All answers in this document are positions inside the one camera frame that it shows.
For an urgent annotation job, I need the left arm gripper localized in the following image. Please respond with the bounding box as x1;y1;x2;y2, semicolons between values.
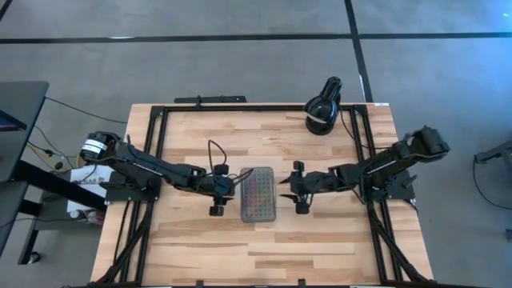
194;162;238;218

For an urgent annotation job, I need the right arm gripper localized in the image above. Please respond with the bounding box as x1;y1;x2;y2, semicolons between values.
278;160;336;216

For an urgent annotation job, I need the clear pencil box grey lid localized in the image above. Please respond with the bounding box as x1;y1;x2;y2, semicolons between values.
238;166;278;224

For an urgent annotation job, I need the black mounting bar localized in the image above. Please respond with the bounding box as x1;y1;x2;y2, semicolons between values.
174;94;248;104

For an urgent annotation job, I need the black desk lamp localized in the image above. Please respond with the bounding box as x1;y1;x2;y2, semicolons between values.
303;75;344;136

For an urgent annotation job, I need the white paper sheet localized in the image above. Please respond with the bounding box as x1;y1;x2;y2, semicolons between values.
66;163;115;213

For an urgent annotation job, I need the black desk foot beam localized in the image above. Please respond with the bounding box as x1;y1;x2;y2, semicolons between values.
11;159;108;212

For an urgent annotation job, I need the black desk leg with caster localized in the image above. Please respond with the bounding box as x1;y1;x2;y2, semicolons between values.
18;199;43;265

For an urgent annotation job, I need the grey chair base leg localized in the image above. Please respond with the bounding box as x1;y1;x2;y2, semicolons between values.
474;138;512;165

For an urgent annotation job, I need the black desk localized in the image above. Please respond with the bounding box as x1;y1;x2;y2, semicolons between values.
0;81;50;183
0;180;30;257

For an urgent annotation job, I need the black monitor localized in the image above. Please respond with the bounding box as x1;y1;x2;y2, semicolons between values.
0;109;28;133

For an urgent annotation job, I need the black lamp cable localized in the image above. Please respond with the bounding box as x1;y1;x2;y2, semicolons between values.
339;110;389;151

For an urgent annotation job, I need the black metal table frame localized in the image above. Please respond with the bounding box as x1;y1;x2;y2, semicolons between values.
90;102;433;288

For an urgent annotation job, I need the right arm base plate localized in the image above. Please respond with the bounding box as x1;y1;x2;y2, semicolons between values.
357;166;417;202

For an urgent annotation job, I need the black floor cable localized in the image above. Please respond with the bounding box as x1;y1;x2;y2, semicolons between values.
473;158;512;211
42;95;129;125

